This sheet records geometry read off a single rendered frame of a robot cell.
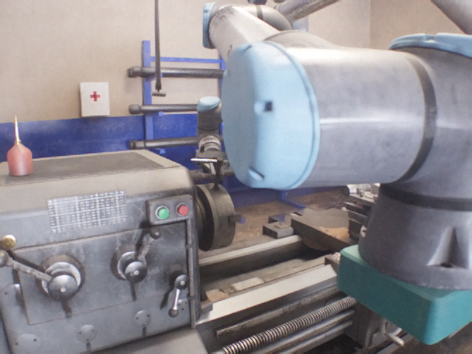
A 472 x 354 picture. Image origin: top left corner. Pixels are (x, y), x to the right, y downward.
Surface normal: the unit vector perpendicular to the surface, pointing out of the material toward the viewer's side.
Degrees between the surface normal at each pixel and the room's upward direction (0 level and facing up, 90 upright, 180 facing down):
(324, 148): 108
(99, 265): 90
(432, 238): 70
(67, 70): 90
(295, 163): 122
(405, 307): 90
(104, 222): 90
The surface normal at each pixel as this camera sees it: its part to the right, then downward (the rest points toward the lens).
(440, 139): 0.18, 0.43
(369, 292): -0.89, 0.10
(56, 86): 0.51, 0.18
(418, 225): -0.63, -0.18
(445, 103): 0.18, -0.06
